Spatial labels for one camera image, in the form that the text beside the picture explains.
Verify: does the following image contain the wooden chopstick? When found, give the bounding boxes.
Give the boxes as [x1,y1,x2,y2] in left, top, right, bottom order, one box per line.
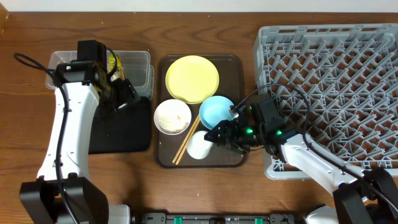
[174,118,201,166]
[172,115,200,165]

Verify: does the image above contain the white bowl with rice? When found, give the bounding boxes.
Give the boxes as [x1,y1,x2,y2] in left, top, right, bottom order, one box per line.
[154,99,192,135]

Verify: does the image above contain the black plastic bin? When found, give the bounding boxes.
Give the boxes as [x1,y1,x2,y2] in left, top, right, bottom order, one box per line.
[89,96,152,154]

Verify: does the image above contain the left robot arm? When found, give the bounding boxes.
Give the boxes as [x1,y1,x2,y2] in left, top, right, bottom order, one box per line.
[19,59,150,223]

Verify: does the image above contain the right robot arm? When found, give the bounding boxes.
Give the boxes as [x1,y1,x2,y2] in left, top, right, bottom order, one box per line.
[204,120,397,223]

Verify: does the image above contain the clear plastic bin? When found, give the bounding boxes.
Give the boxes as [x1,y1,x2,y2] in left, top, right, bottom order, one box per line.
[49,50,154,100]

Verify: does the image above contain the light blue bowl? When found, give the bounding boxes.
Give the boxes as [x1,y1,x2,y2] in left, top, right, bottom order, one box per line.
[199,96,233,129]

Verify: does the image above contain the white plastic cup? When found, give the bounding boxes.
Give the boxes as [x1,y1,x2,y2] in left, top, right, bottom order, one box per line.
[187,131,213,159]

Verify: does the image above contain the dark brown serving tray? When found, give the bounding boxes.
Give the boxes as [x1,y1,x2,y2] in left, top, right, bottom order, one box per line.
[154,54,248,169]

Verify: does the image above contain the yellow round plate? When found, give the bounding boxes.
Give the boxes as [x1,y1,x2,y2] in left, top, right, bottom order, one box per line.
[165,55,220,104]

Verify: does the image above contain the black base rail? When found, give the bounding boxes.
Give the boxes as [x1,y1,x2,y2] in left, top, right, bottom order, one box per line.
[140,213,297,224]

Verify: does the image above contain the green yellow snack wrapper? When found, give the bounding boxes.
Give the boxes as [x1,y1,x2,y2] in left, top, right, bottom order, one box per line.
[108,54,125,82]

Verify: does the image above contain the grey plastic dishwasher rack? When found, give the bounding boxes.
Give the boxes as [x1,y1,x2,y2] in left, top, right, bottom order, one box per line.
[253,24,397,176]

